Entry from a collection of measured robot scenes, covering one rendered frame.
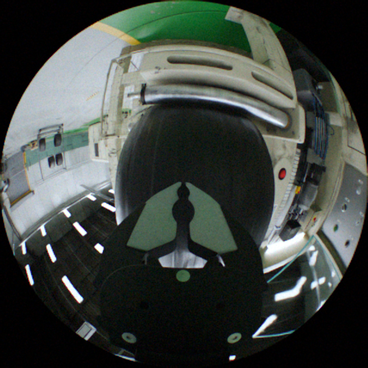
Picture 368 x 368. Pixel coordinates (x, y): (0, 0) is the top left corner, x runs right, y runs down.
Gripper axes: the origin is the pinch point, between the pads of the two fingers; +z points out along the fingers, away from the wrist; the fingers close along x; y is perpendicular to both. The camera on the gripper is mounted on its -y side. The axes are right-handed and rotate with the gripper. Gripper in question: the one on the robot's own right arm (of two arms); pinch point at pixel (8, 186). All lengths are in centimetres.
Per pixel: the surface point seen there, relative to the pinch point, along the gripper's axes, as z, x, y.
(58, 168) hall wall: 640, 826, -35
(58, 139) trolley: 319, 319, 89
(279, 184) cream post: 12, -146, -24
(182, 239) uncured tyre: -3, -110, -19
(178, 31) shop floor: 63, -122, 91
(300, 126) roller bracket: 2, -139, -3
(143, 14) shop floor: 37, -97, 94
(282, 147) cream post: 13, -145, -10
